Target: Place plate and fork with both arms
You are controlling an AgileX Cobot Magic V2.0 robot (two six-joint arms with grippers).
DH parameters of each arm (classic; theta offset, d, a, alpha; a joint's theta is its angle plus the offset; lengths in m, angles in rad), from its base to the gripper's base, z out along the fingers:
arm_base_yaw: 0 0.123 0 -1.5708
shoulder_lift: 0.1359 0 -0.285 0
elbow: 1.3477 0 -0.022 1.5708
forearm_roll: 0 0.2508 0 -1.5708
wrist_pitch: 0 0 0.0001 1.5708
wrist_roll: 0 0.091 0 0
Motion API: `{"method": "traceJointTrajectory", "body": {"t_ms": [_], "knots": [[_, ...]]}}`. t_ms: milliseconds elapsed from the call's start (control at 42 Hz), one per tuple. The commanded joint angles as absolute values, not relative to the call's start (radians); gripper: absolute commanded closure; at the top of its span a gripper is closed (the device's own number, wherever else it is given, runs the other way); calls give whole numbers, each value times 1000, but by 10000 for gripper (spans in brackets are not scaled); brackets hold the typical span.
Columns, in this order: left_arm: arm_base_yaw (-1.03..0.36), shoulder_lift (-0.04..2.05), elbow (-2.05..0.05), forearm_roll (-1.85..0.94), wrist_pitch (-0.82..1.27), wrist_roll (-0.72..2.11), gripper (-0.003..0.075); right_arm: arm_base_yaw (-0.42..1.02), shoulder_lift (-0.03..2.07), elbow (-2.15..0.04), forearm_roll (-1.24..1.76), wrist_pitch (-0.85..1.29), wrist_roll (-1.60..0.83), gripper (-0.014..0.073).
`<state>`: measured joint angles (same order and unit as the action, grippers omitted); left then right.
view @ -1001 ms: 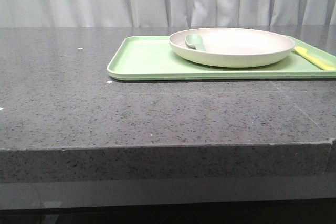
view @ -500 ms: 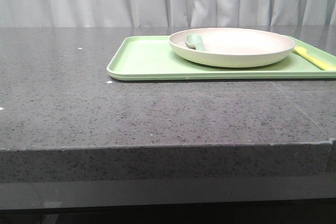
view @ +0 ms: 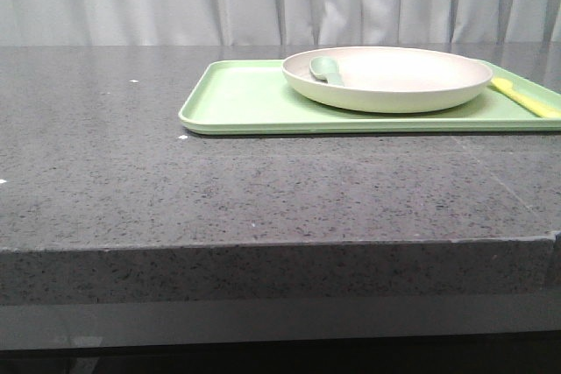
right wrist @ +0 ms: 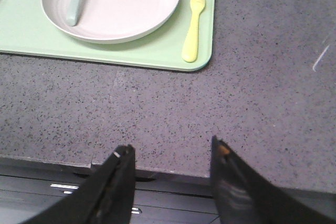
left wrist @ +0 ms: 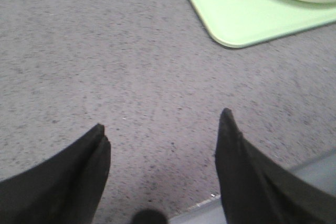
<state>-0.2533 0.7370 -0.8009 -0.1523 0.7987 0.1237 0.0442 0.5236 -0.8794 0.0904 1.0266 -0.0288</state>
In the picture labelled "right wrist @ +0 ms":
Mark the white round plate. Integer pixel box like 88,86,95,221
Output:
41,0,179,44

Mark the yellow plastic fork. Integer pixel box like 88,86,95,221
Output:
181,0,205,63

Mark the light green tray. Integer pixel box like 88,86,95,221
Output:
1,0,215,71

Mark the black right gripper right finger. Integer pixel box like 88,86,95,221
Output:
211,136,335,223

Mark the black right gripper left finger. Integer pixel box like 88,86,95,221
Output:
27,145,135,223

